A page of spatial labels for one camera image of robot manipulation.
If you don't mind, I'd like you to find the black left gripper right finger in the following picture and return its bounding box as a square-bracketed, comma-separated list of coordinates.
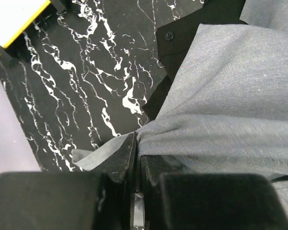
[140, 155, 190, 230]

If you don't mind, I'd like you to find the black shirt on table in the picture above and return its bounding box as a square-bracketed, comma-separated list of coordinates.
[142, 0, 245, 121]

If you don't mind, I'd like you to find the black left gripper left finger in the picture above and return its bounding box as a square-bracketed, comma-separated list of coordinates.
[92, 133, 137, 230]

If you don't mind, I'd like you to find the yellow framed whiteboard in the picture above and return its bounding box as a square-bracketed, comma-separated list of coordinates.
[0, 0, 68, 65]

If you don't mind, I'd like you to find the grey shirt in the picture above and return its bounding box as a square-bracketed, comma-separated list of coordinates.
[71, 0, 288, 230]

